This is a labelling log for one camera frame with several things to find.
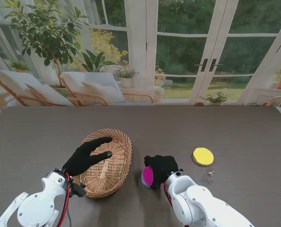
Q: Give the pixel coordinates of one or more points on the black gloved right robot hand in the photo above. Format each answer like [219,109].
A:
[165,165]

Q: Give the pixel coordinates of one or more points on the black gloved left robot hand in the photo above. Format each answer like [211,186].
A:
[81,160]

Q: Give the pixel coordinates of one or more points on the magenta culture dish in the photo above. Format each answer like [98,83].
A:
[148,175]

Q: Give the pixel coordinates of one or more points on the oval woven wicker basket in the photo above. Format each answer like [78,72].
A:
[112,175]

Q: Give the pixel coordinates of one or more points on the yellow culture dish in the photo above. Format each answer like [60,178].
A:
[202,156]

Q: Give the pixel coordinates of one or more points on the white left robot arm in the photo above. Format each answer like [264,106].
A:
[36,208]

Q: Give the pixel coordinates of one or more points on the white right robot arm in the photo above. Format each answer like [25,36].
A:
[197,203]

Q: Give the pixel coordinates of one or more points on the printed sunroom backdrop banner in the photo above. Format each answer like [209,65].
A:
[185,47]

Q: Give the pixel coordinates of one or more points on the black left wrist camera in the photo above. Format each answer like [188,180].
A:
[77,190]

